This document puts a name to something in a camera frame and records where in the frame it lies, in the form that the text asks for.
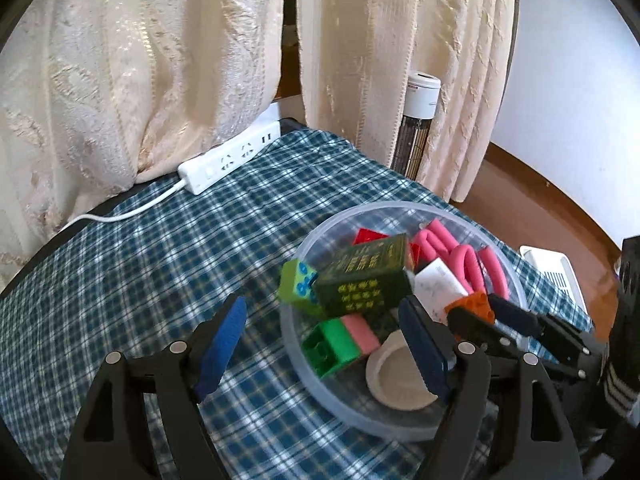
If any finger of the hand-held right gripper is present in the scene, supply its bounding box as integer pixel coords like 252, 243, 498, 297
446, 304, 526, 362
487, 292, 610, 380

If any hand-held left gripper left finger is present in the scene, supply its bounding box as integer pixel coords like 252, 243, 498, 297
60, 294, 249, 480

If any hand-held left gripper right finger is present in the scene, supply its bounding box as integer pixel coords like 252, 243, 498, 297
397, 295, 583, 480

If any orange toy block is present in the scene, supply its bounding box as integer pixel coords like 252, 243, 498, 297
444, 290, 497, 323

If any white round lid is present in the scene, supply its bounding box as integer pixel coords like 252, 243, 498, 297
365, 332, 441, 411

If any long white cardboard box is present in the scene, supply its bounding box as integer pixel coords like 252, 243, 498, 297
414, 257, 473, 323

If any pink foam hair roller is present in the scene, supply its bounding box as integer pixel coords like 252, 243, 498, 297
411, 217, 461, 266
447, 245, 512, 303

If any dark green small box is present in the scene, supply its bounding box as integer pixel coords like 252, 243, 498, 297
312, 232, 417, 320

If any green blue-dotted toy block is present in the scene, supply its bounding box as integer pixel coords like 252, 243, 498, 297
277, 258, 326, 318

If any pink and green toy block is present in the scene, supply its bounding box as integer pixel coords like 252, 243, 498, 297
301, 312, 382, 380

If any clear plastic bowl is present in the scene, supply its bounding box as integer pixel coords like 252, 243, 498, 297
278, 201, 527, 442

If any red transparent toy block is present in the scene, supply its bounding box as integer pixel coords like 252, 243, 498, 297
353, 227, 423, 266

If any white plastic vented box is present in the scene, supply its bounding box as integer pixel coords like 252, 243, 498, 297
519, 245, 591, 331

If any blue plaid tablecloth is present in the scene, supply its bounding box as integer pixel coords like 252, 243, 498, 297
0, 127, 596, 480

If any white power strip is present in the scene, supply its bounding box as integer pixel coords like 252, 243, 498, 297
177, 120, 282, 196

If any brown wooden panel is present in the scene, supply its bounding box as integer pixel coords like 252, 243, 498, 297
275, 25, 303, 101

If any cream patterned curtain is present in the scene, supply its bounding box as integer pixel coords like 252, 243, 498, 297
296, 0, 516, 203
0, 0, 286, 286

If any white power strip cable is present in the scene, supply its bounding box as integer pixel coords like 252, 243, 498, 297
62, 177, 188, 228

